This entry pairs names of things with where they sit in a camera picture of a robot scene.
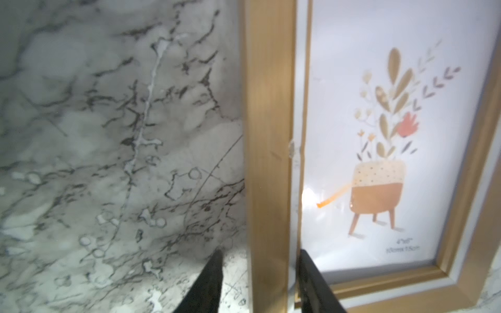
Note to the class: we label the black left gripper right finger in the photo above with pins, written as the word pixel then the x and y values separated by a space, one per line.
pixel 316 295

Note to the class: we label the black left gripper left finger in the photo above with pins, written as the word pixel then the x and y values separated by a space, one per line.
pixel 204 295

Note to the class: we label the tan wooden picture frame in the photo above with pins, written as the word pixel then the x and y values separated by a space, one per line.
pixel 372 141

